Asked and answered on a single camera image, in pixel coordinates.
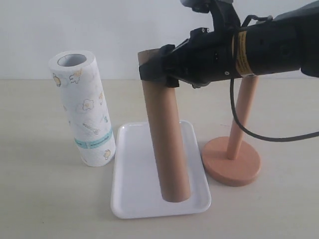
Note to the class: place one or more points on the white rectangular plastic tray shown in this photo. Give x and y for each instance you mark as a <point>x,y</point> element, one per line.
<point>136,189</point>

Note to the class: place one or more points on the wooden paper towel holder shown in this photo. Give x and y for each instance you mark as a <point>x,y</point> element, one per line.
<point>229,159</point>

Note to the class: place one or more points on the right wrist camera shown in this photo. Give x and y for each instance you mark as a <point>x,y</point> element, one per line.
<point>223,12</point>

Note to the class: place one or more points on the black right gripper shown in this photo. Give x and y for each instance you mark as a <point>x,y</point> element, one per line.
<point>203,58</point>

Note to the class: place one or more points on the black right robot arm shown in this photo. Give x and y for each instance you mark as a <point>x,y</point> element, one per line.
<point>235,49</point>

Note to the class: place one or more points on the brown cardboard tube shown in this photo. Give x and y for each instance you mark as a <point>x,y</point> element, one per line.
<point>167,142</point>

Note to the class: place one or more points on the printed white paper towel roll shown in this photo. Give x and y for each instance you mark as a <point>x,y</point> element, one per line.
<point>77,77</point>

